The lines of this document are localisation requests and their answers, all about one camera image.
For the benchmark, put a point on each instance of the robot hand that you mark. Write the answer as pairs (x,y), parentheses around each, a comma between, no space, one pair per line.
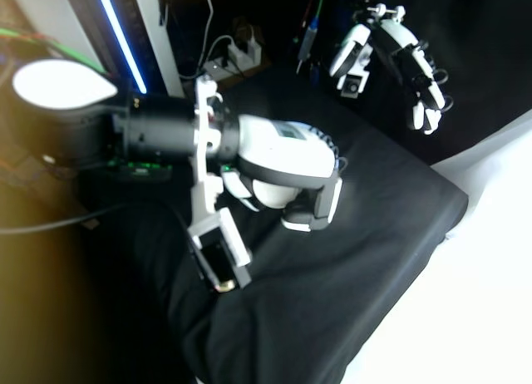
(399,39)
(282,151)

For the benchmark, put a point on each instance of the white power strip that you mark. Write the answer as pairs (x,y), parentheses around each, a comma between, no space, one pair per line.
(245,53)

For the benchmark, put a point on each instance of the black table cloth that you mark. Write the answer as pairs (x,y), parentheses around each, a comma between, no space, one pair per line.
(332,276)

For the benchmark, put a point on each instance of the white robot body column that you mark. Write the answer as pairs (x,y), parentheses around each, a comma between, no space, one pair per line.
(160,47)

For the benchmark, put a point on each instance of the blue light strip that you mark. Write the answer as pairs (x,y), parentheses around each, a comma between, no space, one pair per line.
(122,43)

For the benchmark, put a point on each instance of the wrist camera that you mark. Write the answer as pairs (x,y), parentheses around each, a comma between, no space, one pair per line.
(353,86)

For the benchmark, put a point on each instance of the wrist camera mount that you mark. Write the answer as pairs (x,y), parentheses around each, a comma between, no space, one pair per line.
(203,201)

